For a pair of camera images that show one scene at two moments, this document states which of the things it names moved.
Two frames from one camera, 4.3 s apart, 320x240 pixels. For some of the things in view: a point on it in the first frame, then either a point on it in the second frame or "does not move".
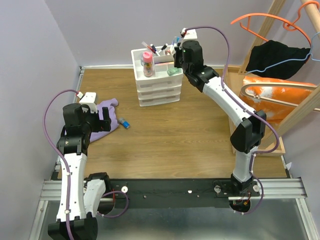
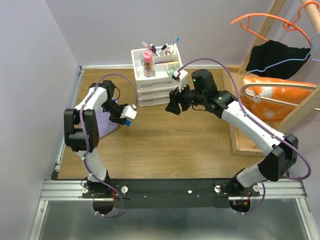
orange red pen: [149, 47] does not move
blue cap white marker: [155, 49] does not move
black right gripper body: [178, 60] → [192, 96]
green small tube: [174, 71] does not move
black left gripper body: [92, 122] → [115, 109]
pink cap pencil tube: [147, 64] does not move
